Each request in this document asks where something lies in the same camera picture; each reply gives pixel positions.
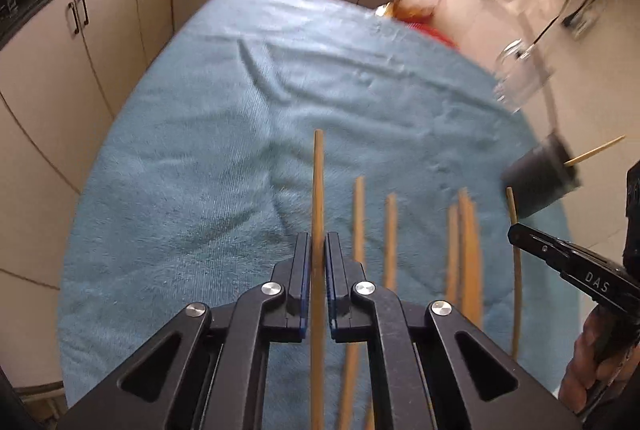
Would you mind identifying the beige kitchen base cabinets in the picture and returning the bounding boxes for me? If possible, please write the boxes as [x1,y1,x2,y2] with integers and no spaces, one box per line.
[0,0,436,391]

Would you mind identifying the black cable with plug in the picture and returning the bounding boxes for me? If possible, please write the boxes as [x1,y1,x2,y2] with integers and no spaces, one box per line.
[515,0,601,61]

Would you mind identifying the person's right hand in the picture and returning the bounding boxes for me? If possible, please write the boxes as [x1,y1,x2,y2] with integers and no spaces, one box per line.
[559,307,640,416]

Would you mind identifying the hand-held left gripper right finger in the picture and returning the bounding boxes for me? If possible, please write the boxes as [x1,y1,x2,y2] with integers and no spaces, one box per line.
[325,232,584,430]

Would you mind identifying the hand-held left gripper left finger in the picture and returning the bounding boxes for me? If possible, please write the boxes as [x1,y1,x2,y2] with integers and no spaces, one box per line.
[57,232,312,430]

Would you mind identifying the clear glass mug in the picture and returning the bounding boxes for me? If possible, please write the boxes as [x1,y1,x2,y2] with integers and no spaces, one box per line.
[492,39,554,113]

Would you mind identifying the blue towel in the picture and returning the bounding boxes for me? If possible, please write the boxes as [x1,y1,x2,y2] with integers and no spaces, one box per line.
[59,0,581,411]

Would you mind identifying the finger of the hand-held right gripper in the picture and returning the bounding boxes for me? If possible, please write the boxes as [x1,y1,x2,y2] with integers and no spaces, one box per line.
[507,222,576,272]

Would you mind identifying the dark grey cup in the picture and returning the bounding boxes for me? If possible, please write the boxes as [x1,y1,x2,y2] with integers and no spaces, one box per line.
[501,132,583,220]

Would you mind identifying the red plastic bag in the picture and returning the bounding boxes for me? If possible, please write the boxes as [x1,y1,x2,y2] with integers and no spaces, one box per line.
[407,21,455,50]

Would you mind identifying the wooden chopstick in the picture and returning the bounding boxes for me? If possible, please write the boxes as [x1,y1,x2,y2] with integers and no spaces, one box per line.
[565,135,627,167]
[311,129,326,430]

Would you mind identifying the bunch of wooden chopsticks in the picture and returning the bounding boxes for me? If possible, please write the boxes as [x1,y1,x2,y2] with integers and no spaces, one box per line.
[337,176,526,430]

